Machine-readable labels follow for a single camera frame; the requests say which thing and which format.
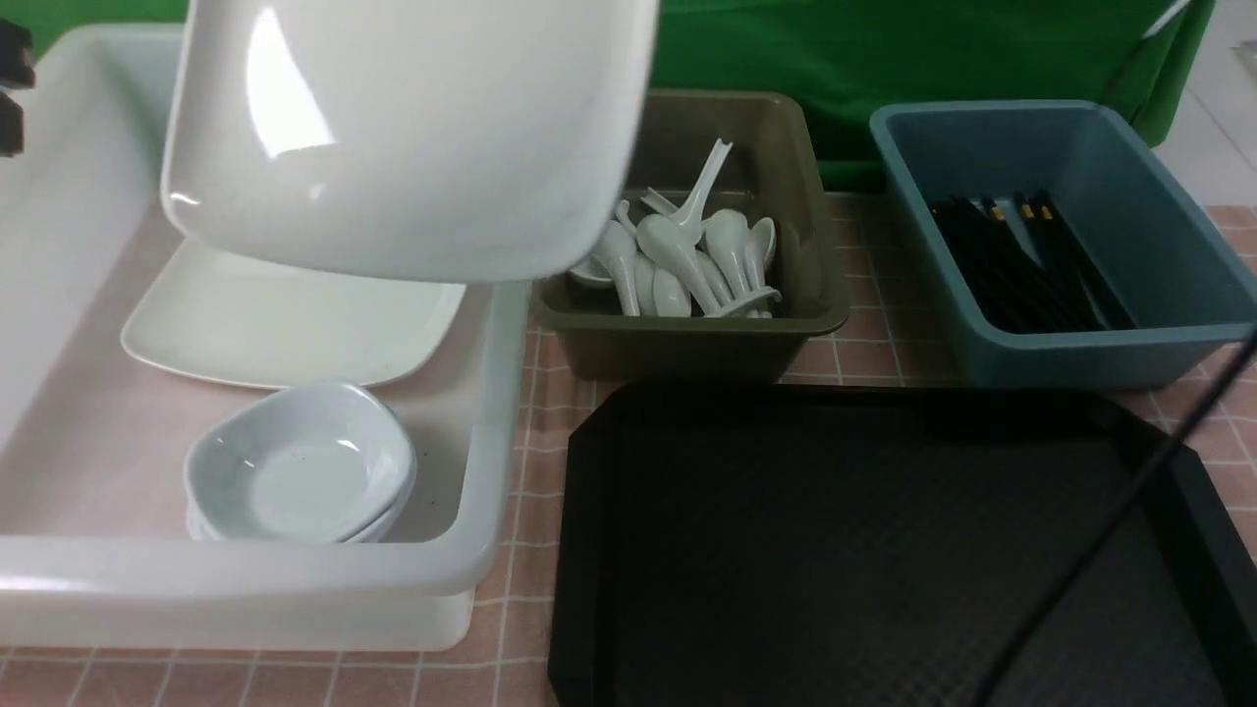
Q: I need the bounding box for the black plastic tray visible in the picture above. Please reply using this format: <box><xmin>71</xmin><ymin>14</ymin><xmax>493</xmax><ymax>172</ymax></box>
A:
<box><xmin>548</xmin><ymin>382</ymin><xmax>1254</xmax><ymax>706</ymax></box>

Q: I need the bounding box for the white square rice plate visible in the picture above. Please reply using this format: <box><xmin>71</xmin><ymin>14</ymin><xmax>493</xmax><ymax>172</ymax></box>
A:
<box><xmin>160</xmin><ymin>1</ymin><xmax>660</xmax><ymax>283</ymax></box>

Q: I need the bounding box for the green cloth backdrop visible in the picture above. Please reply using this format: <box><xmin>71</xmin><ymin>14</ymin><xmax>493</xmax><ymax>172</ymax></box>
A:
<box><xmin>0</xmin><ymin>0</ymin><xmax>1216</xmax><ymax>192</ymax></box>

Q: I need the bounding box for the olive green plastic bin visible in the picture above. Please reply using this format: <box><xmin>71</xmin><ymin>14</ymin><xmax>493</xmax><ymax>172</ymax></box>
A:
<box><xmin>530</xmin><ymin>89</ymin><xmax>851</xmax><ymax>381</ymax></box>

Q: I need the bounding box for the small white bowl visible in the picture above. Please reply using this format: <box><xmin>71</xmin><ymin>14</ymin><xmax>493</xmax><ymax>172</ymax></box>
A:
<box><xmin>186</xmin><ymin>474</ymin><xmax>417</xmax><ymax>543</ymax></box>
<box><xmin>184</xmin><ymin>381</ymin><xmax>419</xmax><ymax>545</ymax></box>

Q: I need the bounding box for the white spoon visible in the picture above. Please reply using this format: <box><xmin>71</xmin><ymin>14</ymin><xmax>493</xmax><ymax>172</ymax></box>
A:
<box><xmin>704</xmin><ymin>209</ymin><xmax>753</xmax><ymax>297</ymax></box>
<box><xmin>704</xmin><ymin>287</ymin><xmax>782</xmax><ymax>318</ymax></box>
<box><xmin>640</xmin><ymin>138</ymin><xmax>735</xmax><ymax>245</ymax></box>
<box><xmin>634</xmin><ymin>214</ymin><xmax>722</xmax><ymax>317</ymax></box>
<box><xmin>593</xmin><ymin>198</ymin><xmax>641</xmax><ymax>317</ymax></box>

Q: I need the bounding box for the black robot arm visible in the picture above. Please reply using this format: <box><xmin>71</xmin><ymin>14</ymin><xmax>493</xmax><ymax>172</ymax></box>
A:
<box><xmin>1</xmin><ymin>18</ymin><xmax>35</xmax><ymax>157</ymax></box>

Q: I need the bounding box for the small white bowl in bin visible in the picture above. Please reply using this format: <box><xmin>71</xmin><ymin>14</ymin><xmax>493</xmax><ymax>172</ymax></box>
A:
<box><xmin>186</xmin><ymin>474</ymin><xmax>417</xmax><ymax>543</ymax></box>

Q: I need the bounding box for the black chopsticks bundle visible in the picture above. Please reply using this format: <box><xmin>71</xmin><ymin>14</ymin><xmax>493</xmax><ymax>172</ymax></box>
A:
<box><xmin>928</xmin><ymin>190</ymin><xmax>1138</xmax><ymax>335</ymax></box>

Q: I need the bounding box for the white square plate in bin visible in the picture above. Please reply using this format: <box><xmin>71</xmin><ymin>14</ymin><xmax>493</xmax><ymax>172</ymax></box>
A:
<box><xmin>121</xmin><ymin>239</ymin><xmax>466</xmax><ymax>390</ymax></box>

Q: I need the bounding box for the upright white spoon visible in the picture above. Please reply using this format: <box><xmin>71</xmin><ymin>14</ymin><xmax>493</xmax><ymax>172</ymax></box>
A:
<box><xmin>640</xmin><ymin>138</ymin><xmax>735</xmax><ymax>245</ymax></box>

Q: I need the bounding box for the pink checked tablecloth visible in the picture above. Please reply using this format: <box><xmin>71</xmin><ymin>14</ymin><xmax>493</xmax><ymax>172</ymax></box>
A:
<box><xmin>0</xmin><ymin>191</ymin><xmax>1257</xmax><ymax>707</ymax></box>

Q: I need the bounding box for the large white plastic bin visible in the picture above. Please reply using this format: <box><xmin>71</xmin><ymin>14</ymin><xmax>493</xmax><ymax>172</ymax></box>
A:
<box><xmin>3</xmin><ymin>24</ymin><xmax>528</xmax><ymax>652</ymax></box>

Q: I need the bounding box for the blue plastic bin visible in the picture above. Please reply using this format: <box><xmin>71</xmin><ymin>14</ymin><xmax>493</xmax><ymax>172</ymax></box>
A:
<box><xmin>869</xmin><ymin>99</ymin><xmax>1254</xmax><ymax>391</ymax></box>

